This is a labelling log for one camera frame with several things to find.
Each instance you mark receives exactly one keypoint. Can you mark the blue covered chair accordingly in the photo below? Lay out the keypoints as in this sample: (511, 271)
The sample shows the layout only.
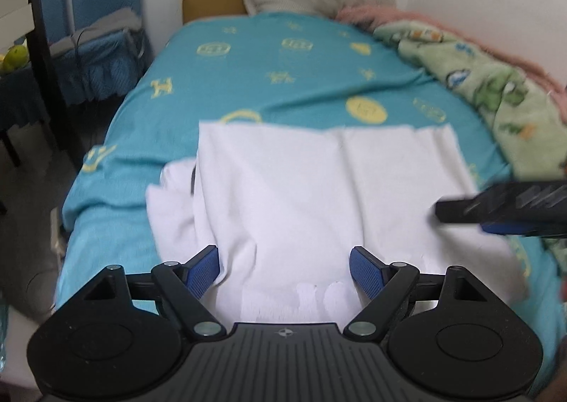
(99, 47)
(32, 94)

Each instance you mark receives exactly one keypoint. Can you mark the green cartoon blanket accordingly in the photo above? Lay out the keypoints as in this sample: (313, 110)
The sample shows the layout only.
(520, 113)

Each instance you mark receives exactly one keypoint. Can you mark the grey cloth on chair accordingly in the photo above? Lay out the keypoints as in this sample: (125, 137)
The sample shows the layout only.
(120, 20)

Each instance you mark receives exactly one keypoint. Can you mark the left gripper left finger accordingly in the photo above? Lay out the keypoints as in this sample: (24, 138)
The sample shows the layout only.
(201, 271)

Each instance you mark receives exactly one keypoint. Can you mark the white t-shirt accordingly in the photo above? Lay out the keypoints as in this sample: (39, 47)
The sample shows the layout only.
(285, 206)

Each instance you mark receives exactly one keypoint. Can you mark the green fruit on chair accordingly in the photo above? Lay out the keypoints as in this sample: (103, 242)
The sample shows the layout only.
(16, 58)

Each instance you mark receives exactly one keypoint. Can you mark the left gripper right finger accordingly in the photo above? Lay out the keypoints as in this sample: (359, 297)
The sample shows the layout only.
(369, 273)

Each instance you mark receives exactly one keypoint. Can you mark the teal patterned bed sheet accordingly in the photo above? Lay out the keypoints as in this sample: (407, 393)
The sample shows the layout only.
(284, 70)

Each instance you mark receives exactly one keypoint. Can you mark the pink fuzzy blanket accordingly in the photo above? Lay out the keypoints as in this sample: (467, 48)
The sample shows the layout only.
(370, 17)

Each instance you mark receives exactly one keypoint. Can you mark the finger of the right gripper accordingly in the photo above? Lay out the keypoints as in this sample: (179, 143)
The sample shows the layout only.
(542, 230)

